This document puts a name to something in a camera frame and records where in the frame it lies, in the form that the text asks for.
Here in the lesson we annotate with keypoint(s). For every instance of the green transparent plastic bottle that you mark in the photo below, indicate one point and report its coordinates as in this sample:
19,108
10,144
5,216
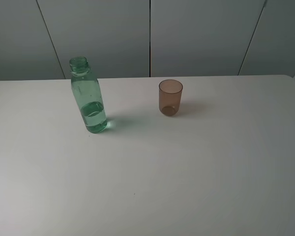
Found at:
87,93

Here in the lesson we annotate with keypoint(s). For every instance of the pink translucent plastic cup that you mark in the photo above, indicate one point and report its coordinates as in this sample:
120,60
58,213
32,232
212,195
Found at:
170,92

